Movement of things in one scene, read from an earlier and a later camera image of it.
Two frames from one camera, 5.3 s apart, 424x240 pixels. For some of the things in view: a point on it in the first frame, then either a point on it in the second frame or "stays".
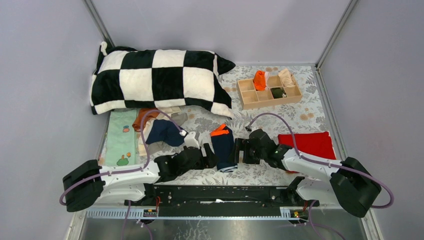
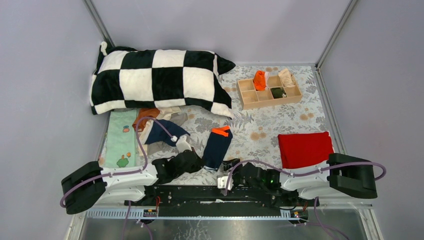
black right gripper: [243, 144] to [228, 163]
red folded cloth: [318, 143] stays
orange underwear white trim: [259, 80] stays
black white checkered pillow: [128, 79] stays
